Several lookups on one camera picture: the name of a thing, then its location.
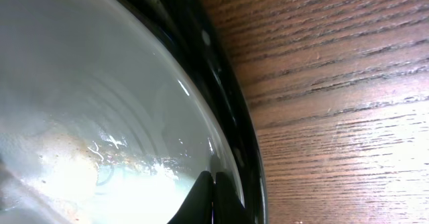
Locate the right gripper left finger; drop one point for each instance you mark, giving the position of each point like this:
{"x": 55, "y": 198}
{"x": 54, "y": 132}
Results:
{"x": 197, "y": 206}

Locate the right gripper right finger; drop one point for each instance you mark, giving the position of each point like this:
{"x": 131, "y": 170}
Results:
{"x": 227, "y": 208}

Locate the pale blue plate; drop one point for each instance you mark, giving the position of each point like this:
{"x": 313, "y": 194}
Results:
{"x": 99, "y": 122}

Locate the black round tray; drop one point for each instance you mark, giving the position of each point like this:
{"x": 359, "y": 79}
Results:
{"x": 187, "y": 31}

